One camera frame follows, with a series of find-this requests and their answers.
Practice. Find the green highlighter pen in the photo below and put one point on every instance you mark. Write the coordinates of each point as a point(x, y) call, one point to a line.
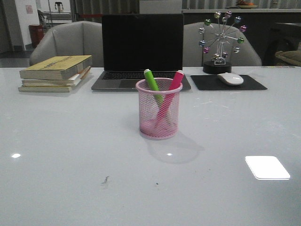
point(153, 86)

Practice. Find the pink mesh pen holder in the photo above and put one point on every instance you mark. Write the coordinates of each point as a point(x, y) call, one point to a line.
point(158, 122)

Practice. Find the black mouse pad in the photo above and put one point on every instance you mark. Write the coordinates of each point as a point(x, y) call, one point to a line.
point(213, 83)

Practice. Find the grey open laptop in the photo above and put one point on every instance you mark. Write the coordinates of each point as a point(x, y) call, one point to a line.
point(133, 43)

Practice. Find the middle white book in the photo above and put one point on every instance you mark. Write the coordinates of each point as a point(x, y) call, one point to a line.
point(72, 81)

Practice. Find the white computer mouse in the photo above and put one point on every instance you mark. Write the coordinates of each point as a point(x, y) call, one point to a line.
point(230, 79)

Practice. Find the right grey armchair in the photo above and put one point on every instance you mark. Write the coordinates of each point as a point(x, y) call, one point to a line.
point(193, 55)

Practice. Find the grey armchair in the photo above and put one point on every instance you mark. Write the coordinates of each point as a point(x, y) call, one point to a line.
point(193, 55)
point(76, 38)

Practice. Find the bottom yellow book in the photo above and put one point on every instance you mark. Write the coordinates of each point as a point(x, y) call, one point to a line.
point(45, 88)

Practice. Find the yellow book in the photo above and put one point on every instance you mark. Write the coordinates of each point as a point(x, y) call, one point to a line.
point(57, 68)
point(45, 88)

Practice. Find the top yellow book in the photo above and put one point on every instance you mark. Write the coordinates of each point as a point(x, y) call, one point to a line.
point(57, 68)

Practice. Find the left grey armchair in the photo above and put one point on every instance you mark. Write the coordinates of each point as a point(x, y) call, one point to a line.
point(76, 38)

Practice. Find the ferris wheel desk ornament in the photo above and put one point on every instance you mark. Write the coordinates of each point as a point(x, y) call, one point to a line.
point(222, 36)

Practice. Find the red bin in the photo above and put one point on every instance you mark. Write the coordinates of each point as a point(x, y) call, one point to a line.
point(36, 33)

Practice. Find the fruit bowl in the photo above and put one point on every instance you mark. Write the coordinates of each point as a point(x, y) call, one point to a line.
point(243, 4)

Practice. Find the beige cushion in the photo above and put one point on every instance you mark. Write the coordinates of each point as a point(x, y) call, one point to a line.
point(289, 57)

